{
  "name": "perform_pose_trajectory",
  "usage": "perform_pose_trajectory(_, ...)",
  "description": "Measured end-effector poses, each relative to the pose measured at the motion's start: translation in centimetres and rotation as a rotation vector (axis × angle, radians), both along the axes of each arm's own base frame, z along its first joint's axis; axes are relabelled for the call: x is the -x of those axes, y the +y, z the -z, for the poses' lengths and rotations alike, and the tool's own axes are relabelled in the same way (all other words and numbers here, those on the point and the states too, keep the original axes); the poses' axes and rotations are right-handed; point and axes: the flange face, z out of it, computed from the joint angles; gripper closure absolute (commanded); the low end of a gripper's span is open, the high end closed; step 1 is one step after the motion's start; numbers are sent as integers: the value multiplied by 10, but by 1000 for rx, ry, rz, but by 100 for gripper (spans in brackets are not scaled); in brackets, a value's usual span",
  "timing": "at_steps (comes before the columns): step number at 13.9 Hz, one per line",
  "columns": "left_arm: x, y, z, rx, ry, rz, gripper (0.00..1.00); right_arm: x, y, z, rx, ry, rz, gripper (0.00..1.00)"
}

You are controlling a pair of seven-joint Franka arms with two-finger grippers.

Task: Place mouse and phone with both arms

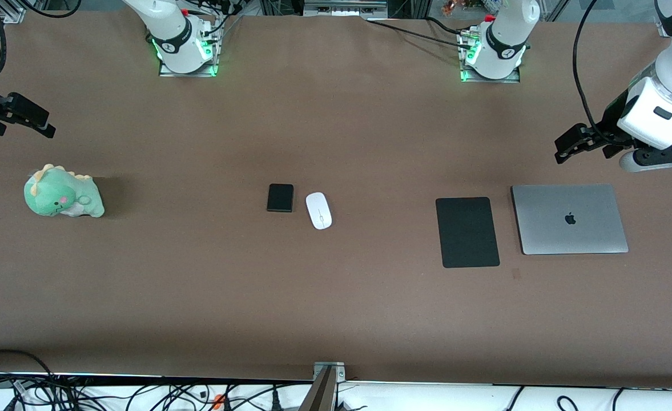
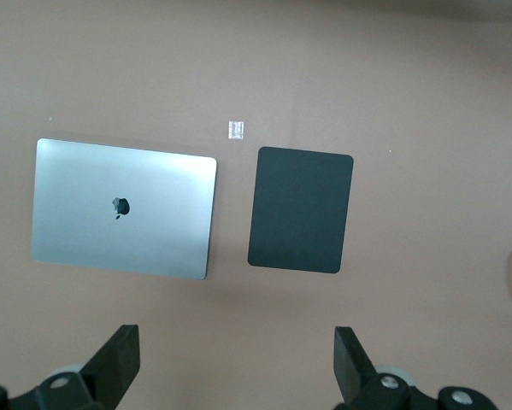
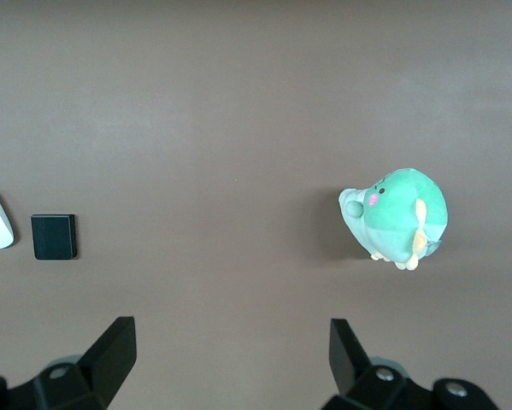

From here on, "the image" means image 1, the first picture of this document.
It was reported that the white computer mouse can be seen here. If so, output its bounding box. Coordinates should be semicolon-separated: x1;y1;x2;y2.
305;192;333;230

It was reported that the black phone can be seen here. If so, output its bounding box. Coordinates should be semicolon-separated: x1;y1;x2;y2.
267;183;295;213

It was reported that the black mouse pad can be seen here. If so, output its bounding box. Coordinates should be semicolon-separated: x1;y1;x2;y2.
435;197;501;269

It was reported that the grey closed laptop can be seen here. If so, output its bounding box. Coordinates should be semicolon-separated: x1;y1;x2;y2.
510;183;629;255

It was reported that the green dinosaur plush toy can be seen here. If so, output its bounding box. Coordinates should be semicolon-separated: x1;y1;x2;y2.
23;164;106;219

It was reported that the white lower shelf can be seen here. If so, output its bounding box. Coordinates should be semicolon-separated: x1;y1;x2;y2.
0;372;672;411

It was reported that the grey metal box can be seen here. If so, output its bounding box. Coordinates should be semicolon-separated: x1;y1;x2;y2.
303;0;388;18

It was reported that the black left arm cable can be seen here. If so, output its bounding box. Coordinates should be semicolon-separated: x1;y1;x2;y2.
573;0;613;143

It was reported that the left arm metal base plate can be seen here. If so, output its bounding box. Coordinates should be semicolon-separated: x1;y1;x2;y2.
460;65;522;84

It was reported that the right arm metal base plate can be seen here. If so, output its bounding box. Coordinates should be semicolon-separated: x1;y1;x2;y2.
159;56;220;78

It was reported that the short black table cable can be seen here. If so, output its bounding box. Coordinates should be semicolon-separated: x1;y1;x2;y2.
424;16;473;36

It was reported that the long black table cable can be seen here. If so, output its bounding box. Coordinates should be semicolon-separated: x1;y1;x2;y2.
366;20;476;51

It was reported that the black looped floor cable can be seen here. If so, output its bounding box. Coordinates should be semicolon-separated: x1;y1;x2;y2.
0;349;58;411

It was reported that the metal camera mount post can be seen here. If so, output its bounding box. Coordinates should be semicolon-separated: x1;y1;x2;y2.
299;361;346;411

